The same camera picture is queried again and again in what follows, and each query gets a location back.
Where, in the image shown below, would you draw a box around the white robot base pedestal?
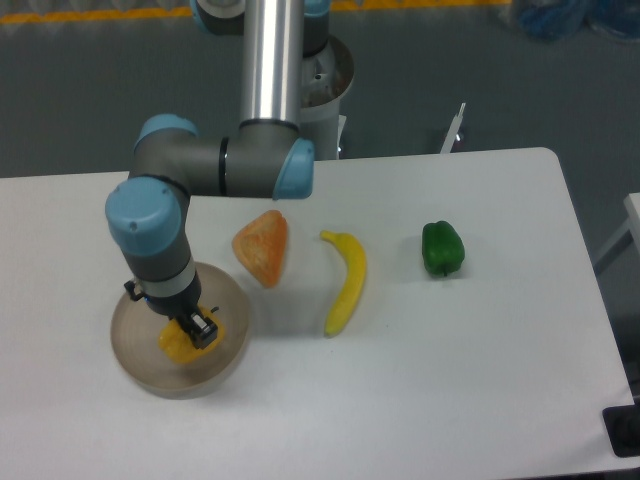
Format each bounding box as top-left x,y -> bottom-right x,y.
300,35 -> 355,161

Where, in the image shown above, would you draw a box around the yellow toy bell pepper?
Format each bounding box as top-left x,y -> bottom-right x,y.
158,305 -> 226,365

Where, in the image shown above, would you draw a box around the white furniture at right edge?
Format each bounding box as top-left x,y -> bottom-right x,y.
592,192 -> 639,276

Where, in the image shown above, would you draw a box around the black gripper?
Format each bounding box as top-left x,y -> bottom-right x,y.
124,269 -> 218,349

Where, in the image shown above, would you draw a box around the black device at table corner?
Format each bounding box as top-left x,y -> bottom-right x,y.
602,404 -> 639,458

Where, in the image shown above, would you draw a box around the orange toy toast triangle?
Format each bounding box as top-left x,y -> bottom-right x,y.
232,210 -> 288,288

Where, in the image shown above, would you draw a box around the beige round plate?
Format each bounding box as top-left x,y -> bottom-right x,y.
111,262 -> 250,399

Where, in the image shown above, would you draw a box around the yellow toy banana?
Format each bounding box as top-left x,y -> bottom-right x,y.
320,230 -> 368,338

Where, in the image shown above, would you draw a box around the blue items in background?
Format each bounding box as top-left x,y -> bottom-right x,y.
510,0 -> 639,42

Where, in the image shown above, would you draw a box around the green toy bell pepper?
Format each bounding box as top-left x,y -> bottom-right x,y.
421,220 -> 466,277

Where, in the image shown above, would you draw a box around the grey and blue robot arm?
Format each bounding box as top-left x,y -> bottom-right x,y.
105,1 -> 330,349

